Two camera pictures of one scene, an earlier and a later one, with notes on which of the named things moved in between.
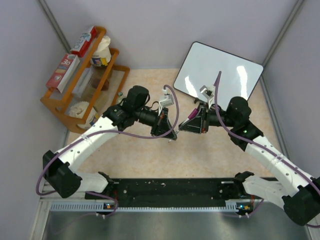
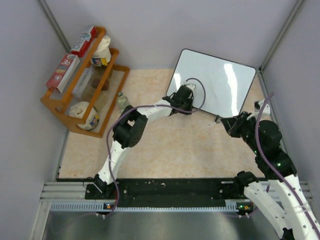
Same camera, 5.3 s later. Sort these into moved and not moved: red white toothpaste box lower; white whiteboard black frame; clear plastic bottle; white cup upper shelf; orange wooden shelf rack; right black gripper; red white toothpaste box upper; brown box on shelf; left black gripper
Moved: white whiteboard black frame; left black gripper; right black gripper
Not moved: orange wooden shelf rack; red white toothpaste box lower; red white toothpaste box upper; white cup upper shelf; brown box on shelf; clear plastic bottle
